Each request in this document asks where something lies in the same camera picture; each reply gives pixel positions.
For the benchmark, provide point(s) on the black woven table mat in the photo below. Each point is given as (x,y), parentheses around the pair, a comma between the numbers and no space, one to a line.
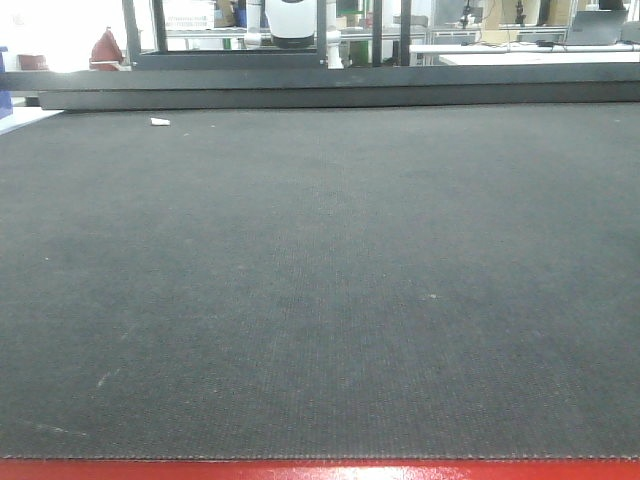
(399,283)

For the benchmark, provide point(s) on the white paper scrap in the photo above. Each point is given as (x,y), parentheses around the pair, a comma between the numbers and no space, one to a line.
(159,122)

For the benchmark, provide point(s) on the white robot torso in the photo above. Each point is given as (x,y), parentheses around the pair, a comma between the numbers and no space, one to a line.
(292,23)

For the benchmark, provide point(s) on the dark red bag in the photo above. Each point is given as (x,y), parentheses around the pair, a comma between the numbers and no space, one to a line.
(106,54)

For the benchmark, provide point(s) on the white background desk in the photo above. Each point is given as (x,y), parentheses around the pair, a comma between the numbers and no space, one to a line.
(528,54)

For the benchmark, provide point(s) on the blue bin at left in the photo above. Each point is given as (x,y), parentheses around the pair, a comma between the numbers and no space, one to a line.
(6,104)

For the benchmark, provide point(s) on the grey laptop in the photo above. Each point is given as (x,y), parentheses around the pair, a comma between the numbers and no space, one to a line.
(596,28)

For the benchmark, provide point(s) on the black metal frame rack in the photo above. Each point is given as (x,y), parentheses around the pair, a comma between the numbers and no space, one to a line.
(258,52)

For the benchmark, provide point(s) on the black rear table rail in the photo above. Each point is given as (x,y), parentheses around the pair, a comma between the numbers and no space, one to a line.
(322,88)

